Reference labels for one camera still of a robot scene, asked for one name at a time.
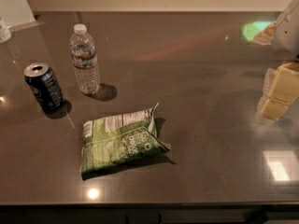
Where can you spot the clear plastic water bottle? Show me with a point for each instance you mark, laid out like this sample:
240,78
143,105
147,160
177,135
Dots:
84,59

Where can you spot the green jalapeno chip bag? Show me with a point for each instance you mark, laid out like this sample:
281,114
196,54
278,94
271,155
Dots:
115,140

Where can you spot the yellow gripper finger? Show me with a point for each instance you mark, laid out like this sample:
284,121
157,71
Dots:
282,84
269,109

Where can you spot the white container at left edge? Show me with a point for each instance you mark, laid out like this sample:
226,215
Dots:
5,34

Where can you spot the blue soda can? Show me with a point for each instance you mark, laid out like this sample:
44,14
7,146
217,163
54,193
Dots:
44,86

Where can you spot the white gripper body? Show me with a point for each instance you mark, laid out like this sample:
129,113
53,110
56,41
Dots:
289,34

